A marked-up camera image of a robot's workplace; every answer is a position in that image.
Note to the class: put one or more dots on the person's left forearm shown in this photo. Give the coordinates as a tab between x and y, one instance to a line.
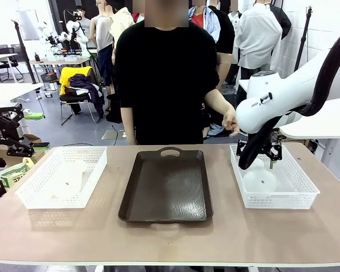
218	100

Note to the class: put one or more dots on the translucent plastic labware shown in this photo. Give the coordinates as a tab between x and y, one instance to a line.
75	173

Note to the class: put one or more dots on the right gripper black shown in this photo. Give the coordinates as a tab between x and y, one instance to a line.
269	140

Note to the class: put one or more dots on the dark brown plastic tray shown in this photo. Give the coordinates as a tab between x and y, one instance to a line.
167	187

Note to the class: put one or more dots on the dark purple clothing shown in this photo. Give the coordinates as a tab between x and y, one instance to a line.
86	88

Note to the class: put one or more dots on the person's right forearm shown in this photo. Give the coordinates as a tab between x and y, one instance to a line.
128	124

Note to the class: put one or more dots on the person's left hand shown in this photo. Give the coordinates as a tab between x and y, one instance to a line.
231	120

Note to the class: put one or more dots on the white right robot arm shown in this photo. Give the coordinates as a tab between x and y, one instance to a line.
260	113

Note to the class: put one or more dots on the mannequin with white tank top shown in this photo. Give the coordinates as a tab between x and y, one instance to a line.
103	34

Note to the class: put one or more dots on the translucent plastic conical flask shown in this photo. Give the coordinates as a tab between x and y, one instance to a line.
259	180

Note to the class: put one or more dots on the white side table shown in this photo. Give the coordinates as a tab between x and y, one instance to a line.
323	119

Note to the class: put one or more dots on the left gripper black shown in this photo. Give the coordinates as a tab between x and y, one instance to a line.
0	131

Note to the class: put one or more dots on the green white paper bag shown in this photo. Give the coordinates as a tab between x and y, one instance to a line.
14	175

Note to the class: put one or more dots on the black chair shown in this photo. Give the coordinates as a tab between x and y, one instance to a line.
73	99

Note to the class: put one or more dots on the brown cardboard box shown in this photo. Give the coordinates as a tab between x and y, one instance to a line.
31	139

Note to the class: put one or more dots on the yellow cloth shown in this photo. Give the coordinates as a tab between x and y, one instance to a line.
65	76

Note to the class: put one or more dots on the white perforated plastic basket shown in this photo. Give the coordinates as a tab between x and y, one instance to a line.
31	195
297	181

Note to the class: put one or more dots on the black light stand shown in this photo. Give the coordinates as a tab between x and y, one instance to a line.
24	54

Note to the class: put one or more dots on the person in black shirt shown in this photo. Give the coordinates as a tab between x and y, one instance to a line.
164	85

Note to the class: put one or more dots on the black tripod stand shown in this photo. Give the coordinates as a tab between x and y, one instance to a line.
303	37

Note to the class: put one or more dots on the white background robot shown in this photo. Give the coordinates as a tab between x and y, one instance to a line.
73	28

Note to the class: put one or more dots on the person in red shirt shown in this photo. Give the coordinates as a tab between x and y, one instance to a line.
198	20

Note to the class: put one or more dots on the white desk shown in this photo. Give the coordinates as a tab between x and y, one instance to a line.
11	90

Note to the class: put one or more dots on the mannequin with cream garment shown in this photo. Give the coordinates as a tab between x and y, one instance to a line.
122	25

